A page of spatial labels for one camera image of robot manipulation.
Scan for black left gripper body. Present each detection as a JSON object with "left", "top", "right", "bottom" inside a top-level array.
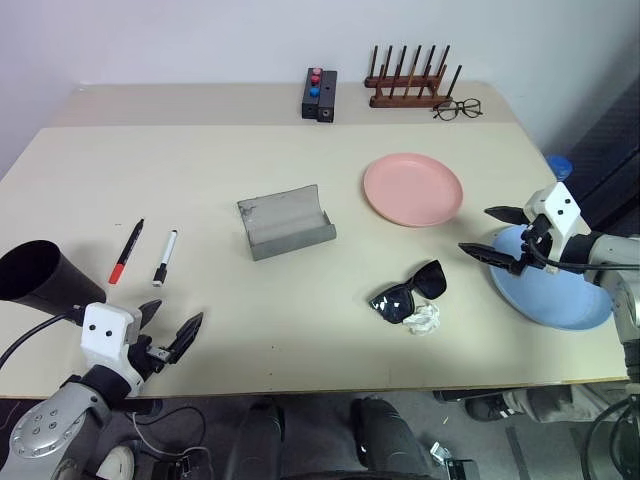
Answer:
[{"left": 127, "top": 333, "right": 175, "bottom": 386}]

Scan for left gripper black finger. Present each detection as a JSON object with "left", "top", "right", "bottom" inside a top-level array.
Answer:
[
  {"left": 165, "top": 311, "right": 206, "bottom": 365},
  {"left": 136, "top": 298, "right": 164, "bottom": 335}
]

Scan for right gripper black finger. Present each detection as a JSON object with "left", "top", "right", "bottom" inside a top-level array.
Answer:
[
  {"left": 484, "top": 205, "right": 532, "bottom": 227},
  {"left": 457, "top": 241, "right": 517, "bottom": 270}
]

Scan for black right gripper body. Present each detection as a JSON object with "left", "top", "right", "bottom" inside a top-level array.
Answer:
[{"left": 509, "top": 213, "right": 557, "bottom": 277}]

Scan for white marker with black cap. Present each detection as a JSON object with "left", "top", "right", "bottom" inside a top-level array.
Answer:
[{"left": 151, "top": 229, "right": 180, "bottom": 289}]

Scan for black sunglasses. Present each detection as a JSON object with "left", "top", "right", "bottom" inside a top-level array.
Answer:
[{"left": 368, "top": 258, "right": 449, "bottom": 327}]

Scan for black marker with red cap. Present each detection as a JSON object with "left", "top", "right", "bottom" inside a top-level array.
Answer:
[{"left": 107, "top": 218, "right": 146, "bottom": 287}]

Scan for pink plastic plate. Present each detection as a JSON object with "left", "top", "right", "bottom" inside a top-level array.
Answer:
[{"left": 362, "top": 152, "right": 465, "bottom": 230}]

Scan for grey glasses case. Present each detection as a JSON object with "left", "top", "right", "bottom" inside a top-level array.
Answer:
[{"left": 236, "top": 183, "right": 338, "bottom": 262}]

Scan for light blue plastic plate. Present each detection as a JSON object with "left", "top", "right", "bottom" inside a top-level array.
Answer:
[{"left": 488, "top": 225, "right": 615, "bottom": 332}]

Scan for blue bottle cap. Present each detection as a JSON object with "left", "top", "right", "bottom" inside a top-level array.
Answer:
[{"left": 544, "top": 153, "right": 573, "bottom": 182}]

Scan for crumpled white paper tissue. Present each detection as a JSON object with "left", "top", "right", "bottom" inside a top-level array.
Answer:
[{"left": 402, "top": 300, "right": 443, "bottom": 336}]

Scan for black plastic cup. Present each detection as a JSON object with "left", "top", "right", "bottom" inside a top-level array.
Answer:
[{"left": 0, "top": 239, "right": 108, "bottom": 319}]

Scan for white shoe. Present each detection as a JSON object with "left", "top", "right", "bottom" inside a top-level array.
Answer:
[{"left": 93, "top": 443, "right": 137, "bottom": 480}]

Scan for black ribbed panel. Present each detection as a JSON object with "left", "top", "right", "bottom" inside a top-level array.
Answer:
[{"left": 563, "top": 84, "right": 640, "bottom": 237}]

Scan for dark-framed clear eyeglasses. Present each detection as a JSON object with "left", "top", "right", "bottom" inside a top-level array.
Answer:
[{"left": 431, "top": 97, "right": 484, "bottom": 123}]

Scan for narrow dark rounded shape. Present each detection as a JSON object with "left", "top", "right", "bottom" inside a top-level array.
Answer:
[{"left": 225, "top": 396, "right": 287, "bottom": 480}]

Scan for black shoe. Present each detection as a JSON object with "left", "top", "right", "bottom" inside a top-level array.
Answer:
[{"left": 463, "top": 394, "right": 517, "bottom": 425}]

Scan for brown wooden peg rack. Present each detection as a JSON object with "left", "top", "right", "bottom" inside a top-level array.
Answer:
[{"left": 363, "top": 44, "right": 464, "bottom": 110}]

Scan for grey trouser leg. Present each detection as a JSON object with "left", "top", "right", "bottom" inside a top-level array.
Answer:
[{"left": 502, "top": 385, "right": 577, "bottom": 419}]

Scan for wide dark rounded shape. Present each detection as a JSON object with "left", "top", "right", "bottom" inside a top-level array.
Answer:
[{"left": 348, "top": 393, "right": 434, "bottom": 480}]

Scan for plain black rectangular box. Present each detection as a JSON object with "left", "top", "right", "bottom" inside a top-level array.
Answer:
[{"left": 315, "top": 70, "right": 339, "bottom": 124}]

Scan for black floor box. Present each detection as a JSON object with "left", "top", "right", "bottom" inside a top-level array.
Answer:
[{"left": 443, "top": 456, "right": 482, "bottom": 480}]

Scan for black box with coloured buttons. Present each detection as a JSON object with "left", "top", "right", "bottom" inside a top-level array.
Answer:
[{"left": 300, "top": 66, "right": 327, "bottom": 121}]

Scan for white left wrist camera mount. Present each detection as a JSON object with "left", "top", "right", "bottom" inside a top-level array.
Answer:
[{"left": 80, "top": 302, "right": 145, "bottom": 397}]

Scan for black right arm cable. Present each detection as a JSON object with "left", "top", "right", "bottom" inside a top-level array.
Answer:
[{"left": 528, "top": 233, "right": 640, "bottom": 275}]

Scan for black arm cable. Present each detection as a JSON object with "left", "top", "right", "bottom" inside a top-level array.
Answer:
[
  {"left": 528, "top": 233, "right": 640, "bottom": 275},
  {"left": 0, "top": 303, "right": 87, "bottom": 372}
]

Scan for thin grey floor cable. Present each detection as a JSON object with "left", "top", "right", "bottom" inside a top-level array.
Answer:
[{"left": 132, "top": 405, "right": 214, "bottom": 464}]

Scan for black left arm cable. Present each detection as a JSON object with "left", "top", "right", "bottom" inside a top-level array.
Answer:
[{"left": 0, "top": 303, "right": 87, "bottom": 372}]

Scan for black floor cable loop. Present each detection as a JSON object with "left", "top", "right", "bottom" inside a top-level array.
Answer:
[{"left": 583, "top": 379, "right": 640, "bottom": 480}]

